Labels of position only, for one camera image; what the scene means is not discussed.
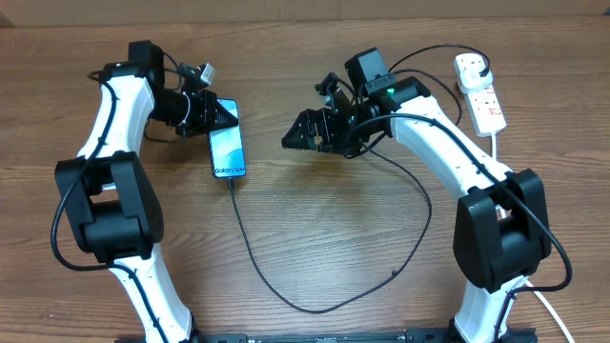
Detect white power strip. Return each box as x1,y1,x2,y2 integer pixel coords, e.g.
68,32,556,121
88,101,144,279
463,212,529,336
453,52,506,137

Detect Samsung Galaxy smartphone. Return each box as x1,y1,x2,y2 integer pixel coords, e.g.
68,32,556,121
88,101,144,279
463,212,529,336
209,125,246,179

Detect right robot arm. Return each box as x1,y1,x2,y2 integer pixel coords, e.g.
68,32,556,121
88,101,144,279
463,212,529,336
281,48,551,342

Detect black charging cable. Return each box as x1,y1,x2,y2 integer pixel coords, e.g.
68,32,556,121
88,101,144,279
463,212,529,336
227,44,492,315

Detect white power strip cord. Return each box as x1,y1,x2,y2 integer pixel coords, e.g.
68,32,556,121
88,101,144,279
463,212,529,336
489,132,577,343

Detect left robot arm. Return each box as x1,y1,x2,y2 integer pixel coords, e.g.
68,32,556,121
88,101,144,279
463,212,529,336
51,40,246,342

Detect white charger plug adapter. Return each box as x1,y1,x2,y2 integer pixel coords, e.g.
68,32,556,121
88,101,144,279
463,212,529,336
457,65,494,93

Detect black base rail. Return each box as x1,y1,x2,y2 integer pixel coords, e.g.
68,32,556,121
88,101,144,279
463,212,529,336
113,327,539,343

